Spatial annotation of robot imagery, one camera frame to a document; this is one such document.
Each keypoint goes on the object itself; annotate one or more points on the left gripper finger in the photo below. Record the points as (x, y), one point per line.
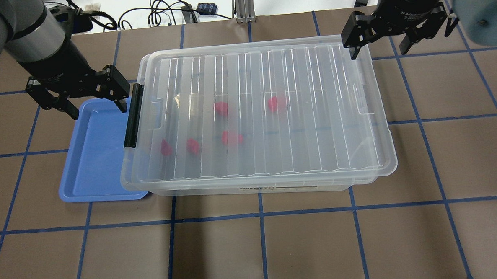
(70, 109)
(122, 105)

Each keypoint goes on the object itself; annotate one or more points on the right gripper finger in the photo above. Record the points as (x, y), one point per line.
(406, 44)
(354, 51)

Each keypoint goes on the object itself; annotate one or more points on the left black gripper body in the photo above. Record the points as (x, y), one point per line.
(59, 66)

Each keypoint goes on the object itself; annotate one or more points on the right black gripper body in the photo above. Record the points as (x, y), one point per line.
(408, 4)

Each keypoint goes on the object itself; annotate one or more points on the clear box lid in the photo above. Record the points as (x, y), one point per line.
(255, 114)

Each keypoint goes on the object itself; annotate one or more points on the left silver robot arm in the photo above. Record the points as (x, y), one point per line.
(39, 40)

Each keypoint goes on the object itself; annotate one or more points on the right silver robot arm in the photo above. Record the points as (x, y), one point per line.
(478, 17)

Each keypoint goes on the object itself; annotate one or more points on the red block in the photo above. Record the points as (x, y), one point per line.
(221, 108)
(165, 149)
(193, 146)
(231, 138)
(277, 104)

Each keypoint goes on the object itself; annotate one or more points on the blue plastic tray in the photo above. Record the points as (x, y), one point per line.
(94, 161)

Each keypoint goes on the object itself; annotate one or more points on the clear plastic storage box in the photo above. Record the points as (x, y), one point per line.
(253, 156)

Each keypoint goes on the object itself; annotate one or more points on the blue black small device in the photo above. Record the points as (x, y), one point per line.
(209, 9)

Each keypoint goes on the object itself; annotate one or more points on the aluminium frame post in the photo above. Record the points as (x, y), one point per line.
(243, 11)

